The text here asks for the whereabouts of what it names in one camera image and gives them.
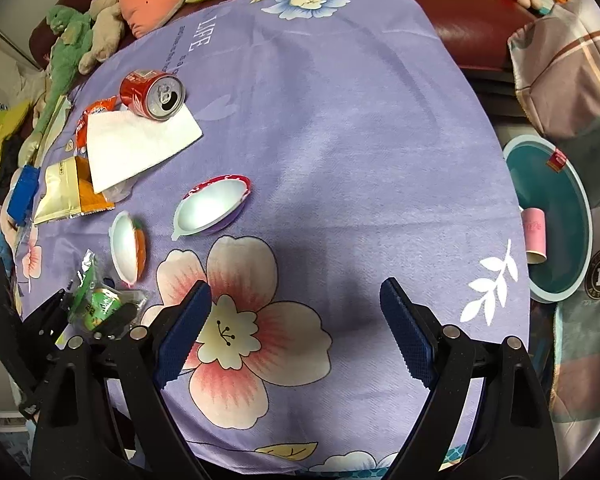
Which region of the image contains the green candy wrapper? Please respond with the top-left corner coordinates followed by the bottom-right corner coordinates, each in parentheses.
top-left (68, 249), bottom-right (148, 334)

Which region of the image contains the gold foil snack bag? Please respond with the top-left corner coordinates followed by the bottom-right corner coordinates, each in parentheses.
top-left (33, 156), bottom-right (114, 226)

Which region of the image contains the white red oval cup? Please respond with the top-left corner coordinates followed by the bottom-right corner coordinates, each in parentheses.
top-left (171, 174), bottom-right (251, 240)

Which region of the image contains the pink paper cup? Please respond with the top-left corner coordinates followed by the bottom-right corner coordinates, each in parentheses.
top-left (520, 207), bottom-right (546, 266)

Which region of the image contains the teal plastic trash bin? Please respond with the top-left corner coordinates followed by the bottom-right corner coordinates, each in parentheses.
top-left (504, 134), bottom-right (593, 304)

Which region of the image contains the white orange oval cup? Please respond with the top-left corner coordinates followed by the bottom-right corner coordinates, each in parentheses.
top-left (109, 210), bottom-right (146, 286)

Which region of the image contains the white paper napkin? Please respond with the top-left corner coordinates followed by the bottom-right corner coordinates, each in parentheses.
top-left (86, 105), bottom-right (202, 193)

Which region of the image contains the orange snack wrapper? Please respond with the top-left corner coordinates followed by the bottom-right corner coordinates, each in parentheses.
top-left (73, 95), bottom-right (119, 154)

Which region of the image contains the red soda can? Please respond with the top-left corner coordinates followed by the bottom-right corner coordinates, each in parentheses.
top-left (119, 70), bottom-right (185, 122)

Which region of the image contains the purple floral tablecloth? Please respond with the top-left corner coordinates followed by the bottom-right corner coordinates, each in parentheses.
top-left (43, 0), bottom-right (529, 479)

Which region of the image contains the green crocodile plush toy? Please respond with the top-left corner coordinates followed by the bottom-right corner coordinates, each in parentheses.
top-left (17, 4), bottom-right (94, 168)

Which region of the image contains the beige bear plush toy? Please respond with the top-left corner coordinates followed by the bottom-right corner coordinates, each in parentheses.
top-left (79, 0), bottom-right (124, 75)

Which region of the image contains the dark red leather sofa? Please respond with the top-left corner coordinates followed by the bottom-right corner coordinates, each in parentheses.
top-left (29, 0), bottom-right (535, 73)

